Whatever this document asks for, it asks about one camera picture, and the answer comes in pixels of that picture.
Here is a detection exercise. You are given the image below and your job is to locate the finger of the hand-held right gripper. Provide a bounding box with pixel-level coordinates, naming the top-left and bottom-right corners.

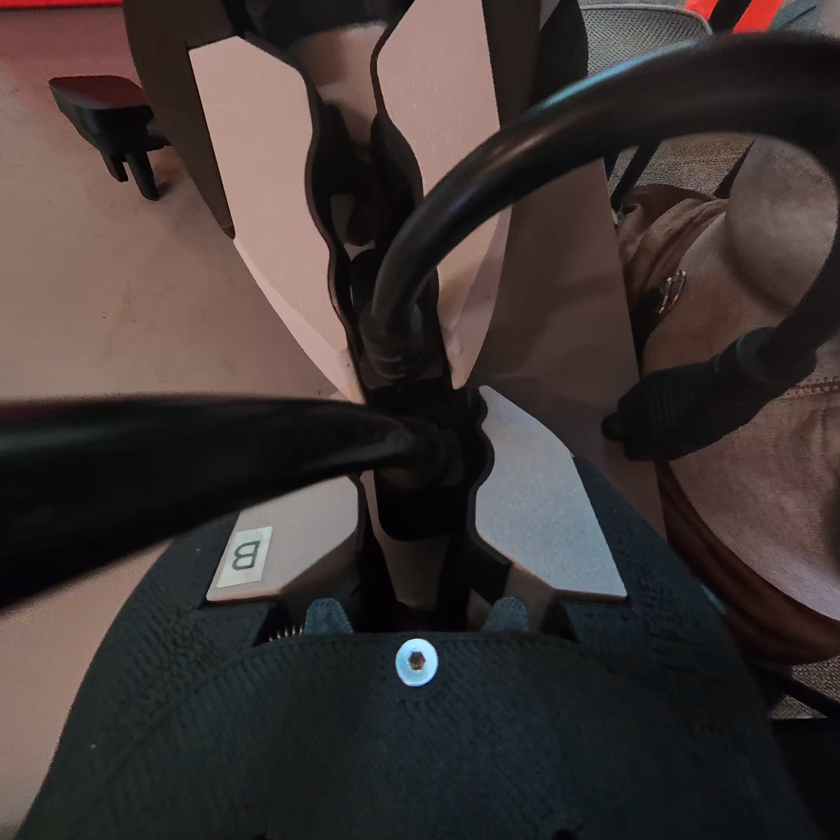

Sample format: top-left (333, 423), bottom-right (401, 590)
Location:
top-left (189, 31), bottom-right (368, 403)
top-left (373, 0), bottom-right (511, 388)

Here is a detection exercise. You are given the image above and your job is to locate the black braided extension cord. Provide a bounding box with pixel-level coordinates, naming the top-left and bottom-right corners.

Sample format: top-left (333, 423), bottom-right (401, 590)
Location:
top-left (49, 75), bottom-right (172, 201)

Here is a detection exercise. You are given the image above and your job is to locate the black power cord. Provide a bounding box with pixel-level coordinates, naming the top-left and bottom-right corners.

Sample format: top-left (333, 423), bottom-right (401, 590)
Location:
top-left (0, 392), bottom-right (473, 611)
top-left (357, 29), bottom-right (840, 462)

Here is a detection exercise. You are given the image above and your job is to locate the office chair grey mesh armrest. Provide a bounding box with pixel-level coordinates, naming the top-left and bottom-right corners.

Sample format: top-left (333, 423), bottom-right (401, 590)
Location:
top-left (581, 0), bottom-right (716, 76)

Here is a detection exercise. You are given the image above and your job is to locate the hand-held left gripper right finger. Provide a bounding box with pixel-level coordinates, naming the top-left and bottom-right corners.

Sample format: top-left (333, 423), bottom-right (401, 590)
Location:
top-left (469, 386), bottom-right (630, 601)

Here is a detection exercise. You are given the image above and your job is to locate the orange traffic cone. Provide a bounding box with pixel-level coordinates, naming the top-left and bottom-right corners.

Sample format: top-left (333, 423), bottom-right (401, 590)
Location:
top-left (682, 0), bottom-right (752, 34)

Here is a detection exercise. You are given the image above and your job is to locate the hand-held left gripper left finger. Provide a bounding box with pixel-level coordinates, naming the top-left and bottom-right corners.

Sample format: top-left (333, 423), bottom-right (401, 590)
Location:
top-left (205, 474), bottom-right (363, 601)

